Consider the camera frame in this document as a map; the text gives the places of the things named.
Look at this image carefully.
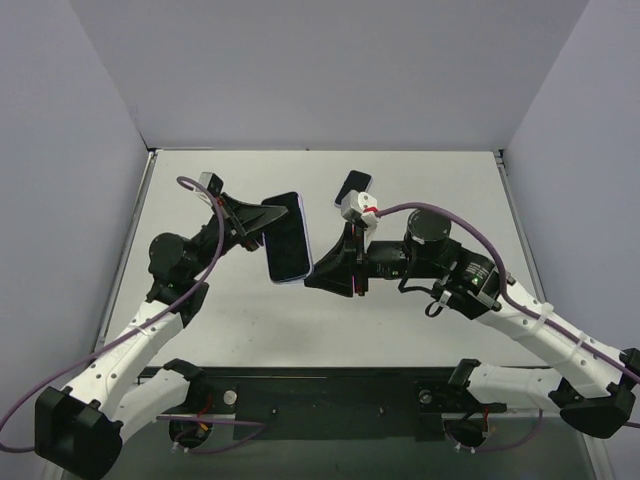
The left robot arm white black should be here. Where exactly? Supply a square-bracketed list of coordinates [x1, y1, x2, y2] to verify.
[35, 193, 288, 479]

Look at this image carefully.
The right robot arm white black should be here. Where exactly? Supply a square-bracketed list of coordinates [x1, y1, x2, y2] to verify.
[304, 202, 639, 439]

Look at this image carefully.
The black phone on table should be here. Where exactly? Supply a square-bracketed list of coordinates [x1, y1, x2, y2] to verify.
[334, 170, 372, 207]

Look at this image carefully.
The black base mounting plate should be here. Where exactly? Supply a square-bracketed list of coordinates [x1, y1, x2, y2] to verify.
[164, 367, 506, 444]

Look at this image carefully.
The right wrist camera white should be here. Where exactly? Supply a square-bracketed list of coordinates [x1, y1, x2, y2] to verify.
[340, 190, 379, 229]

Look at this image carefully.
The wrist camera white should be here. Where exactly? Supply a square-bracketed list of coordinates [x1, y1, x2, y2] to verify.
[340, 190, 379, 229]
[194, 172, 224, 206]

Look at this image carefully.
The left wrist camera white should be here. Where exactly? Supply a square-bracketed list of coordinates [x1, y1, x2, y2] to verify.
[194, 172, 224, 206]

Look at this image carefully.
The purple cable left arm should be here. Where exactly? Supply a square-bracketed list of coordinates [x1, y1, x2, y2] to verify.
[0, 176, 269, 455]

